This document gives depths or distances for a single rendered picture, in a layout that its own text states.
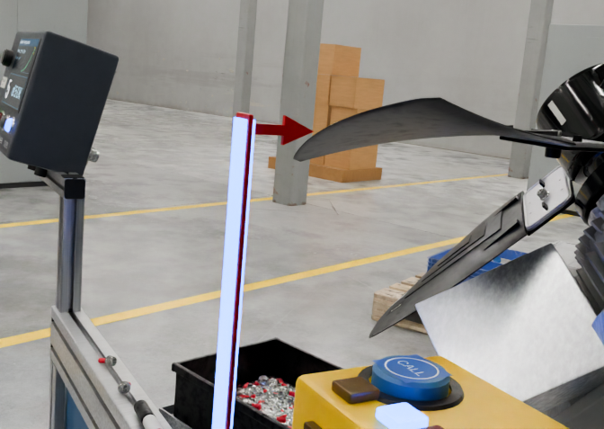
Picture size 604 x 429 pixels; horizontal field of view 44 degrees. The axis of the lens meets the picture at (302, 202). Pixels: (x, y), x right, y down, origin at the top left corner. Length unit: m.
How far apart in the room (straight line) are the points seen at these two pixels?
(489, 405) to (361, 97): 8.54
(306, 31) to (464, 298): 6.16
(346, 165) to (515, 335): 8.16
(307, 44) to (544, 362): 6.23
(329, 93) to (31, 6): 3.66
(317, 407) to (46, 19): 6.81
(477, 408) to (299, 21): 6.56
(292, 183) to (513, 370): 6.23
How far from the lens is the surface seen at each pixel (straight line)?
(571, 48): 8.32
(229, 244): 0.61
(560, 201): 0.86
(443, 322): 0.76
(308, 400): 0.39
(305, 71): 6.86
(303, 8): 6.88
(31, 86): 1.12
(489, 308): 0.76
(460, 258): 0.92
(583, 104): 0.84
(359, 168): 9.03
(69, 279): 1.13
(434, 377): 0.39
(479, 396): 0.41
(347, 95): 8.86
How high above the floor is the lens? 1.23
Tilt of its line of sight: 10 degrees down
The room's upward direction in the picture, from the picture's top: 5 degrees clockwise
